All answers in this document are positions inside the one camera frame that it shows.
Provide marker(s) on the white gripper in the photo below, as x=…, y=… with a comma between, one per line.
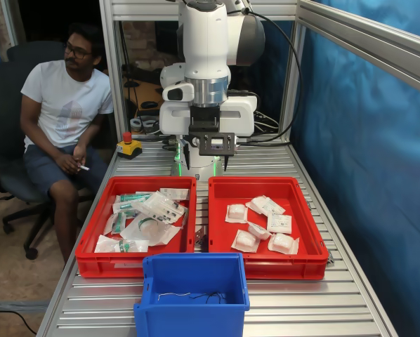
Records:
x=175, y=119

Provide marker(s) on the white gauze bandage pack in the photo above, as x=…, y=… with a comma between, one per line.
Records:
x=283, y=244
x=236, y=214
x=259, y=230
x=245, y=242
x=276, y=208
x=279, y=223
x=256, y=204

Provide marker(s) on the white marker pen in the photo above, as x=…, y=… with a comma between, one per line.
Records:
x=84, y=168

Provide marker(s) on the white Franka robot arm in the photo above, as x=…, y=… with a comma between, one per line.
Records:
x=204, y=42

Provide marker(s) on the yellow emergency stop button box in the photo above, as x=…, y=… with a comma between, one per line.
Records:
x=129, y=149

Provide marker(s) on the white printed paper pack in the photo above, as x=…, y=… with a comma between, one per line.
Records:
x=175, y=193

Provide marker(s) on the thin clear strip pack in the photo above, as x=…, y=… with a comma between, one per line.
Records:
x=185, y=219

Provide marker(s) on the clear syringe needle pack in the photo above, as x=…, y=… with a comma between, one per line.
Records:
x=161, y=207

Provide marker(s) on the white tape roll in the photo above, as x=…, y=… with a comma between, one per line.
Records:
x=136, y=120
x=149, y=121

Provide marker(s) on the black computer mouse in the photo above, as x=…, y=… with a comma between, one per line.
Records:
x=149, y=104

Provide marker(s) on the green labelled tube pack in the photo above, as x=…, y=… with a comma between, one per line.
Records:
x=124, y=208
x=118, y=223
x=132, y=197

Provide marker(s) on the wooden desk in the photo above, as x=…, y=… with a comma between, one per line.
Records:
x=146, y=93

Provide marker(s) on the clear pouch with green part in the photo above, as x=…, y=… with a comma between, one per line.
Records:
x=132, y=245

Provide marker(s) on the dark computer monitor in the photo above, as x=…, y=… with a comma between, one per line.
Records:
x=166, y=38

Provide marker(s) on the small clear sterile pouch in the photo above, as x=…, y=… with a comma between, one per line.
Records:
x=104, y=244

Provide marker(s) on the red plastic crate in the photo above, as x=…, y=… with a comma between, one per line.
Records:
x=287, y=270
x=90, y=259

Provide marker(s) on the black thread piece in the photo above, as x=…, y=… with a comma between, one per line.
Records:
x=210, y=297

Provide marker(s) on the man in white t-shirt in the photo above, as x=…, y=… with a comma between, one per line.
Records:
x=66, y=105

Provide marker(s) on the blue plastic bin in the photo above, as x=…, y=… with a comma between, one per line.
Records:
x=196, y=316

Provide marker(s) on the blue curtain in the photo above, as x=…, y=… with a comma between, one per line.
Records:
x=371, y=175

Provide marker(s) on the black eyeglasses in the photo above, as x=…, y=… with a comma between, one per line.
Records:
x=77, y=52

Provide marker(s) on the black office chair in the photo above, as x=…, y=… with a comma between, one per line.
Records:
x=6, y=105

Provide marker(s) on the silver metal angle bracket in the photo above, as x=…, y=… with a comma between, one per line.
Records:
x=200, y=237

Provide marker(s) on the aluminium frame post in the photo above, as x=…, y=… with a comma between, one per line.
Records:
x=110, y=70
x=289, y=105

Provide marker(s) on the small silver metal bracket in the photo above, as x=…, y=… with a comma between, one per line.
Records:
x=331, y=258

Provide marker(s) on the aluminium frame crossbeam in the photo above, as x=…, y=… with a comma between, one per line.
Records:
x=143, y=10

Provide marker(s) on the slanted aluminium frame rail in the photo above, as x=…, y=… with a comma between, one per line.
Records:
x=371, y=42

